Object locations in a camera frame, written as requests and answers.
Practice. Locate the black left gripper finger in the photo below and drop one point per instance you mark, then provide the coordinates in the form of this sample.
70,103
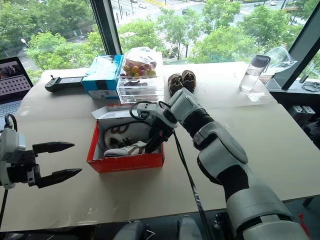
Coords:
61,175
53,146

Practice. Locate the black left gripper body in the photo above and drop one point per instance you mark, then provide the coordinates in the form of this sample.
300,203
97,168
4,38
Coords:
23,162

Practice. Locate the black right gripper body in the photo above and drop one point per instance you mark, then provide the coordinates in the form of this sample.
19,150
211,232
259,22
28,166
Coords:
161,131

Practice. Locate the white sneaker with brown stripes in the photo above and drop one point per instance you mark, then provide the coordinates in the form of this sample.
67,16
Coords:
125,133
130,148

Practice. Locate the red cardboard shoebox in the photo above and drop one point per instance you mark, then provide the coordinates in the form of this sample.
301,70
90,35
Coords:
125,162

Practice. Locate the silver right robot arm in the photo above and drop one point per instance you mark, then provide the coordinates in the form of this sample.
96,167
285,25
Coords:
225,155

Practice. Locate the open laptop computer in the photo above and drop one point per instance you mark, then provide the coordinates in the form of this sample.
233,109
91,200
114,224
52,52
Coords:
11,82

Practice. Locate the clear acrylic drawer box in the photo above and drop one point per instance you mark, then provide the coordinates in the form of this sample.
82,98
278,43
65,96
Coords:
141,93

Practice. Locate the brown patterned shoe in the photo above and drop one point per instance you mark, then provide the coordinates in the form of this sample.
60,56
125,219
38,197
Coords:
175,83
189,79

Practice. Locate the black handheld remote controller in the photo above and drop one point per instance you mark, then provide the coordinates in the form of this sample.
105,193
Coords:
65,83

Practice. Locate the plastic bag of fruit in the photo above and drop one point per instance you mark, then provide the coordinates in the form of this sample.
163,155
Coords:
140,63

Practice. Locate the blue cardboard box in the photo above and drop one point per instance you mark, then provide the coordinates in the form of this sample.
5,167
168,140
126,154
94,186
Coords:
102,77

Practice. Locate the dark rounded grey shape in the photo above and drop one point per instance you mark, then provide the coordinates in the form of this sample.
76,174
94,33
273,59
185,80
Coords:
131,231
188,228

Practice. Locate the clear plastic scrap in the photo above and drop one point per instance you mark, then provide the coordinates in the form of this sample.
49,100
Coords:
256,96

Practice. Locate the clear water bottle dark lid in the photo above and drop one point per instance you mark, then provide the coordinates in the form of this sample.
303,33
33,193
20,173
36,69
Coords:
251,75

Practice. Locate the clear crumpled plastic bag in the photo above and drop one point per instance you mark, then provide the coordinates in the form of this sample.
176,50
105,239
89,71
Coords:
280,60

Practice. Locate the black device with grey blocks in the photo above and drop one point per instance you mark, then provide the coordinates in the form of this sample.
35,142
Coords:
301,112

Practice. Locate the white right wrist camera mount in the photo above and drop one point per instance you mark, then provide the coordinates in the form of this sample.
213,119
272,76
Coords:
148,110

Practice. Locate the black slanted window frame post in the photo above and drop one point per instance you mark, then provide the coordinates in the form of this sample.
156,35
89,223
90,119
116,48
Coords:
300,47

